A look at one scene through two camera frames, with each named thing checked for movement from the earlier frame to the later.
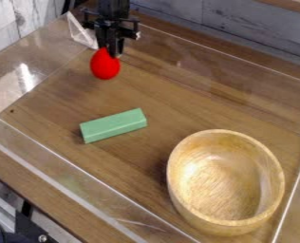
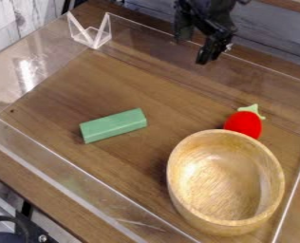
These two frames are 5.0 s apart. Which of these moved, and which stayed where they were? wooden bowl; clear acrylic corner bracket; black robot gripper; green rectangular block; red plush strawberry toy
Moved: red plush strawberry toy; black robot gripper
Stayed: clear acrylic corner bracket; wooden bowl; green rectangular block
